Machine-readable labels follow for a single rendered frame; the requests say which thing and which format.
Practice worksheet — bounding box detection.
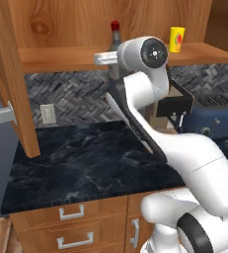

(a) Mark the yellow cup with fruit print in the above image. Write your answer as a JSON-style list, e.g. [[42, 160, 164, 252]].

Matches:
[[169, 26, 187, 54]]

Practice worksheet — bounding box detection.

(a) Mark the clear liquor bottle red cap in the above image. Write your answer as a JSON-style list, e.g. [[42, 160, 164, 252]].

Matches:
[[108, 20, 126, 81]]

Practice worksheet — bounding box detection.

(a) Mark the blue toaster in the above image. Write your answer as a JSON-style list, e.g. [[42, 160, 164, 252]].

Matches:
[[180, 95, 228, 140]]

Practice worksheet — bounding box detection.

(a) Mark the silver cabinet door handle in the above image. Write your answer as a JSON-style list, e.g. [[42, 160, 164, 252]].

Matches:
[[0, 100, 18, 127]]

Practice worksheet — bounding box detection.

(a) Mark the open wooden cabinet door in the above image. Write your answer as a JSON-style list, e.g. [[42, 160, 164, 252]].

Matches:
[[203, 0, 228, 57], [0, 0, 41, 159]]

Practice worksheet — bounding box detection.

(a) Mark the white wall outlet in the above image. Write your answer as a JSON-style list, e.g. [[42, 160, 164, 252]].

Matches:
[[39, 103, 57, 126]]

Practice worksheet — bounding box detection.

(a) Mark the silver base cabinet handle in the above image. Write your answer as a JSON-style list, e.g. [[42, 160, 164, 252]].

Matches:
[[128, 217, 141, 249]]

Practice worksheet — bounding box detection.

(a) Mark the black and tan coffee machine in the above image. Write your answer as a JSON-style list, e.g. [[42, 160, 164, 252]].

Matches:
[[148, 79, 195, 130]]

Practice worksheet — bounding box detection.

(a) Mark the wooden base cabinet door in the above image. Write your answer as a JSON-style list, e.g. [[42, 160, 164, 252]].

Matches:
[[124, 190, 157, 253]]

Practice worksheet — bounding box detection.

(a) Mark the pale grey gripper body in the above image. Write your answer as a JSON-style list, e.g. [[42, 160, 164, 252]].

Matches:
[[93, 50, 120, 66]]

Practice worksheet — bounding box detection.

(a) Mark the silver drawer handle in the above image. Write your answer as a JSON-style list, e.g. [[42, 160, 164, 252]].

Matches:
[[58, 204, 86, 221], [56, 231, 96, 250]]

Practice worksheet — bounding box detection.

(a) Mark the wooden wall cabinet with shelf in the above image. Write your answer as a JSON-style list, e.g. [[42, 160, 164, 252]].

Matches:
[[6, 0, 228, 74]]

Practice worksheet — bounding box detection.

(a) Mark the wooden drawer front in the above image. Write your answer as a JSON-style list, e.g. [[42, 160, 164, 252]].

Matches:
[[9, 195, 129, 232], [16, 212, 127, 253]]

